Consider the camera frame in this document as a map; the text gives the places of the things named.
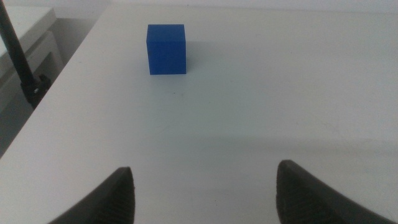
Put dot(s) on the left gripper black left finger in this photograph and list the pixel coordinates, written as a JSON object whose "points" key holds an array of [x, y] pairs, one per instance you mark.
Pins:
{"points": [[109, 202]]}

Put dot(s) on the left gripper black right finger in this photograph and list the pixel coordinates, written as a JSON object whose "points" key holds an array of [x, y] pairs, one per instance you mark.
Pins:
{"points": [[301, 199]]}

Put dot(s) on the blue cube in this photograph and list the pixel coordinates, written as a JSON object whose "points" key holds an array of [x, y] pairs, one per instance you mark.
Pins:
{"points": [[166, 53]]}

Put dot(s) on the black clamped pole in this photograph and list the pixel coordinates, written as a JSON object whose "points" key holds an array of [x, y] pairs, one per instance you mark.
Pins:
{"points": [[15, 53]]}

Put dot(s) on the white side table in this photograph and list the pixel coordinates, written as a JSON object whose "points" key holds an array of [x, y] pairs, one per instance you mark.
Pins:
{"points": [[34, 18]]}

